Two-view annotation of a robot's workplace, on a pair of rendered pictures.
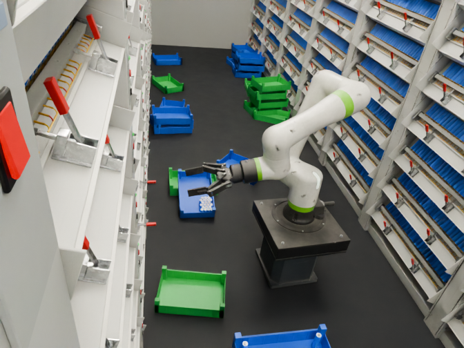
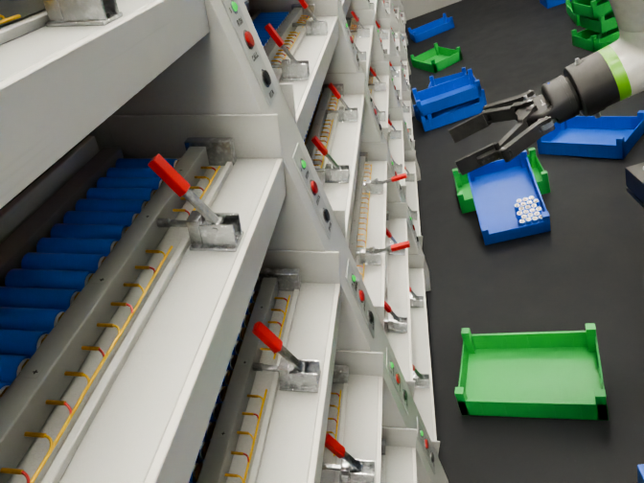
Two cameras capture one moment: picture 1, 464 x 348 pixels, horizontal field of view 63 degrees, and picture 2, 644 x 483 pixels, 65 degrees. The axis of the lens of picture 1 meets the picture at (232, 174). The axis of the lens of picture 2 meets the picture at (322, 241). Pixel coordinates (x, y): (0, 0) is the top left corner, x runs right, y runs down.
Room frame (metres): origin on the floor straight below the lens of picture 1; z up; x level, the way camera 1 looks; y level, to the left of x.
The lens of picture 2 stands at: (0.32, -0.05, 1.04)
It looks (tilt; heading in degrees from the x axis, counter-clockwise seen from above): 31 degrees down; 34
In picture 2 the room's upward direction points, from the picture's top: 25 degrees counter-clockwise
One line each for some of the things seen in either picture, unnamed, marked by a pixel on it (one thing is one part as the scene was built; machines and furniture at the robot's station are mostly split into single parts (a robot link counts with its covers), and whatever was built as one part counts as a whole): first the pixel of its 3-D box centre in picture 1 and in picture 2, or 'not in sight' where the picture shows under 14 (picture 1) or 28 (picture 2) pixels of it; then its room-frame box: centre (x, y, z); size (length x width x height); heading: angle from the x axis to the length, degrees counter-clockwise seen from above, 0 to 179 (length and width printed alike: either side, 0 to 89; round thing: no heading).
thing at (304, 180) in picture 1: (302, 186); not in sight; (1.39, -0.32, 0.50); 0.16 x 0.13 x 0.19; 40
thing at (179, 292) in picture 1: (191, 291); (527, 369); (1.11, 0.11, 0.04); 0.30 x 0.20 x 0.08; 93
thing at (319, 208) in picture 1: (310, 208); not in sight; (1.39, -0.38, 0.38); 0.26 x 0.15 x 0.06; 111
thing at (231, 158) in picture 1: (242, 166); (589, 132); (2.21, -0.06, 0.04); 0.30 x 0.20 x 0.08; 64
